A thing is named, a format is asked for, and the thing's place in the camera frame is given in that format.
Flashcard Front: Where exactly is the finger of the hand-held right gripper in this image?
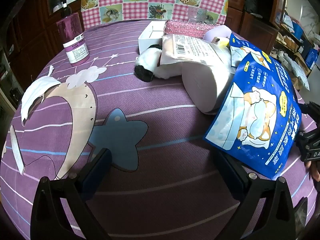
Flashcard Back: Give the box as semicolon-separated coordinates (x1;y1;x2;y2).
297;101;320;122

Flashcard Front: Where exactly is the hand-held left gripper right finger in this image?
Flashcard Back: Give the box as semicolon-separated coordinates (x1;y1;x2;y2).
217;152;297;240

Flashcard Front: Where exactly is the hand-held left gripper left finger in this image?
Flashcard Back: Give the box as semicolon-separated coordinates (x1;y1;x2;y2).
30;148;113;240

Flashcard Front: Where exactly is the large blue eye mask packet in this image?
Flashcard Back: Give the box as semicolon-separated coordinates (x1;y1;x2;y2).
202;51;304;180

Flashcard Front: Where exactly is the small blue eye mask packet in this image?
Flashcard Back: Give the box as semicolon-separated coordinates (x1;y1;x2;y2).
229;32;258;68

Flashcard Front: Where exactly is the white tissue roll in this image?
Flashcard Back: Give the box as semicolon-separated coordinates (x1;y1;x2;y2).
181;61;237;115

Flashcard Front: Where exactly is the yellow tube package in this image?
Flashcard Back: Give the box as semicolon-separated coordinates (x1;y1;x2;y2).
211;37;230;48

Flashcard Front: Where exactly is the lilac soft pad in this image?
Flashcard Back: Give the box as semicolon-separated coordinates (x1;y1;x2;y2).
202;25;232;42

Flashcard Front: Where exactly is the black and white plush toy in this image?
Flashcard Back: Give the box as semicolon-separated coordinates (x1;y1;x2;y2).
134;44;184;82

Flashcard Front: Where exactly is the beige item clear packet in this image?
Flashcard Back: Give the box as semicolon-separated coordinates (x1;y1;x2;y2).
158;34;227;68

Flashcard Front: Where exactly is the white cardboard box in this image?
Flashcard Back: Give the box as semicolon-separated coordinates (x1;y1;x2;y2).
138;20;167;54

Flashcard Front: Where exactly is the pink scouring sponge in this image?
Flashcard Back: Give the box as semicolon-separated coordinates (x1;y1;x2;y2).
162;19;220;39

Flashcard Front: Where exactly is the person's right hand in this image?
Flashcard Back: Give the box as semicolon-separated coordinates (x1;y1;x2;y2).
305;160;320;180

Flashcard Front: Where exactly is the grey plastic mailer bag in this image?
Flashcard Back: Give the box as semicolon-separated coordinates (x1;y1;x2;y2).
291;65;310;90

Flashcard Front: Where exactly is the blue cardboard box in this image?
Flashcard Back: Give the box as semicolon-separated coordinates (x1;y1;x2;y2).
305;47;319;68

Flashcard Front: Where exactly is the cluttered storage shelf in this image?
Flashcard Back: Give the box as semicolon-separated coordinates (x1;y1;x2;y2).
270;12;320;93

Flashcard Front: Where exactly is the white paper strip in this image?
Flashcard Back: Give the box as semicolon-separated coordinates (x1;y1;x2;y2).
10;127;26;176

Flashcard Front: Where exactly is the dark wooden cabinet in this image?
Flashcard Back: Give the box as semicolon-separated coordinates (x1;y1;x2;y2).
226;0;283;55
5;0;84;93

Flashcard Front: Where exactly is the white face mask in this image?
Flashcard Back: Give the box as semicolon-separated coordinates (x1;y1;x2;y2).
20;65;62;127

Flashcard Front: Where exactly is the purple pump bottle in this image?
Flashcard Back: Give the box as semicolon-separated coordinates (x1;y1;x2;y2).
56;0;90;67

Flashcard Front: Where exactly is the clear glass cup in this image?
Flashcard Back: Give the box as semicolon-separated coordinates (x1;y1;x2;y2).
187;7;207;23

